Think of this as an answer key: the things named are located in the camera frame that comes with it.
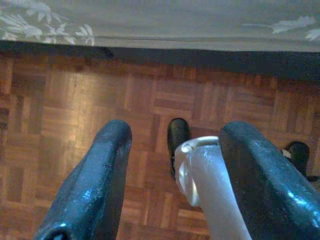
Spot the grey robot left leg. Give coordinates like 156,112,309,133
174,136,252,240

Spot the black robot right foot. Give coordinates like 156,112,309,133
281,141,320,183

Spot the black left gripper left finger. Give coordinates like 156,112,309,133
32,119,133,240

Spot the bed with grey floral sheet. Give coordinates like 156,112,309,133
0,0,320,52

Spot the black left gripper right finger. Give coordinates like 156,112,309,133
219,121,320,240

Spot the black robot left foot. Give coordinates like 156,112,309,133
166,118,192,176

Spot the black robot foot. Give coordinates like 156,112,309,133
166,118,192,176
281,141,320,183

